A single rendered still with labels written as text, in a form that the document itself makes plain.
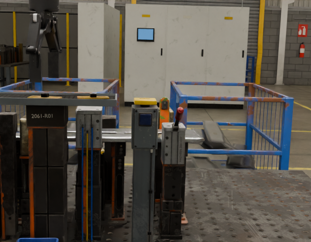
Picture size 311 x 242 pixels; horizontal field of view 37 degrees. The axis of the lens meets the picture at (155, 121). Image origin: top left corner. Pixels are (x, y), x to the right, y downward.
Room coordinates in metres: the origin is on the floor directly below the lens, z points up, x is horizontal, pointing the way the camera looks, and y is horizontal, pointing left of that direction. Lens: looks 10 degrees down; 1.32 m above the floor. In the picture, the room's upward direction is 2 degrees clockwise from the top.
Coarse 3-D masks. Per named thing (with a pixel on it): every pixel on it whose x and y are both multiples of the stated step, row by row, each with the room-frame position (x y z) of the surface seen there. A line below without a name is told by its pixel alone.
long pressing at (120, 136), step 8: (72, 128) 1.65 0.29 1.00; (104, 128) 1.67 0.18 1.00; (16, 136) 1.48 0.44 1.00; (72, 136) 1.49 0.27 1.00; (104, 136) 1.51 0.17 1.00; (112, 136) 1.51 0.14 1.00; (120, 136) 1.51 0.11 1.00; (128, 136) 1.52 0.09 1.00; (160, 136) 1.55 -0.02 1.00; (192, 136) 1.56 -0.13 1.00; (200, 136) 1.58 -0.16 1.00
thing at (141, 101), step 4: (136, 100) 1.23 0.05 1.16; (140, 100) 1.24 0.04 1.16; (144, 100) 1.24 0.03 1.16; (148, 100) 1.24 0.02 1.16; (152, 100) 1.24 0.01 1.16; (136, 104) 1.23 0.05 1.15; (140, 104) 1.23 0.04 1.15; (144, 104) 1.24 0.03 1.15; (148, 104) 1.24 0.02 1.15; (152, 104) 1.24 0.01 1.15; (156, 104) 1.24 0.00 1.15
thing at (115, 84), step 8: (48, 80) 4.45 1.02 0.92; (56, 80) 4.45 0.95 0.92; (64, 80) 4.45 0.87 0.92; (72, 80) 4.45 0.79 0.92; (80, 80) 4.45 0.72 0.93; (88, 80) 4.45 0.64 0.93; (96, 80) 4.45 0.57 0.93; (104, 80) 4.44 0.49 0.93; (112, 80) 4.44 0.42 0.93; (0, 88) 3.40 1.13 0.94; (8, 88) 3.56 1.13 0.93; (40, 88) 4.43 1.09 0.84; (112, 88) 4.00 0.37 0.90; (104, 112) 3.30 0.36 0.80; (72, 120) 4.45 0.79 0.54; (72, 144) 3.31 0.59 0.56; (72, 152) 4.03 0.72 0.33; (72, 160) 3.56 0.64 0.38
